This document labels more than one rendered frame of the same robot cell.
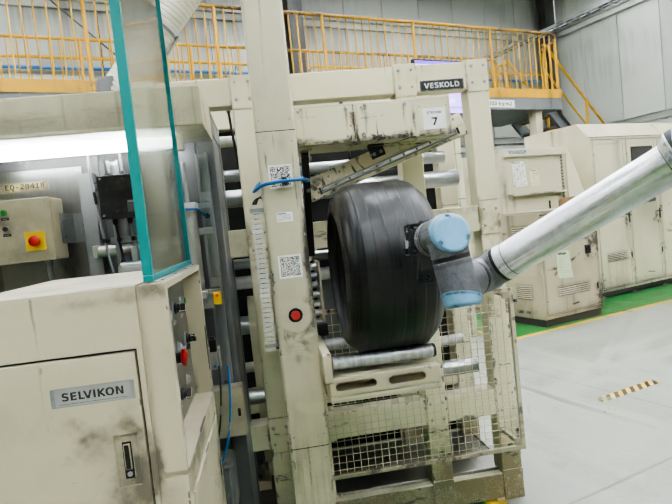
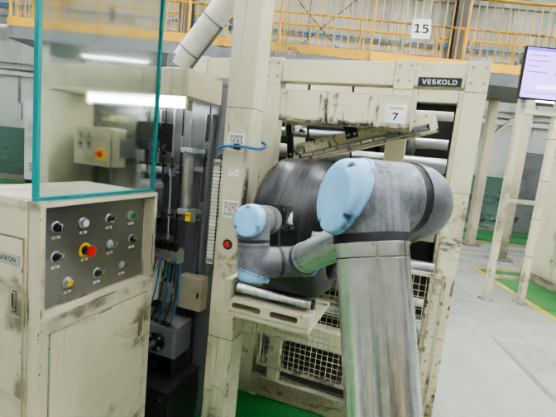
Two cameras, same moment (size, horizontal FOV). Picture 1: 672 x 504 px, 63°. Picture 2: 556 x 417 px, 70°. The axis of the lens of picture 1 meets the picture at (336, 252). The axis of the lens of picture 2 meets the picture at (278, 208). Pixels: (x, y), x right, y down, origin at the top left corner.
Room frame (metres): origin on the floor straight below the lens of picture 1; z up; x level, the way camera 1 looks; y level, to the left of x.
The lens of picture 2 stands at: (0.31, -0.82, 1.49)
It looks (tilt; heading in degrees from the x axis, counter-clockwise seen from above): 8 degrees down; 27
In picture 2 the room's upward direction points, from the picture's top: 6 degrees clockwise
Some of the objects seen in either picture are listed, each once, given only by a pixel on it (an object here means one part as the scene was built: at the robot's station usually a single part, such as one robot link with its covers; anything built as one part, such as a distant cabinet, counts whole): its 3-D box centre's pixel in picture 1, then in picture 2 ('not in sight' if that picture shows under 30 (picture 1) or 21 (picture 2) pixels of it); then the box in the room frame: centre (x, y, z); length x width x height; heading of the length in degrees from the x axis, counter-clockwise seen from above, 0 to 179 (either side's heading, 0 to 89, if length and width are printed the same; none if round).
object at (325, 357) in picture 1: (321, 354); (247, 277); (1.85, 0.09, 0.90); 0.40 x 0.03 x 0.10; 7
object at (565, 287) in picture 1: (552, 264); not in sight; (6.16, -2.44, 0.62); 0.91 x 0.58 x 1.25; 116
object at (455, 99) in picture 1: (438, 87); (548, 74); (5.60, -1.21, 2.60); 0.60 x 0.05 x 0.55; 116
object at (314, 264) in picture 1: (297, 299); not in sight; (2.22, 0.18, 1.05); 0.20 x 0.15 x 0.30; 97
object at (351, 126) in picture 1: (367, 126); (347, 112); (2.18, -0.18, 1.71); 0.61 x 0.25 x 0.15; 97
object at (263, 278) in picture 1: (264, 277); (217, 212); (1.78, 0.24, 1.19); 0.05 x 0.04 x 0.48; 7
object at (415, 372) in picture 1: (382, 376); (270, 309); (1.73, -0.11, 0.84); 0.36 x 0.09 x 0.06; 97
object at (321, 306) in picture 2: (375, 376); (281, 307); (1.87, -0.09, 0.80); 0.37 x 0.36 x 0.02; 7
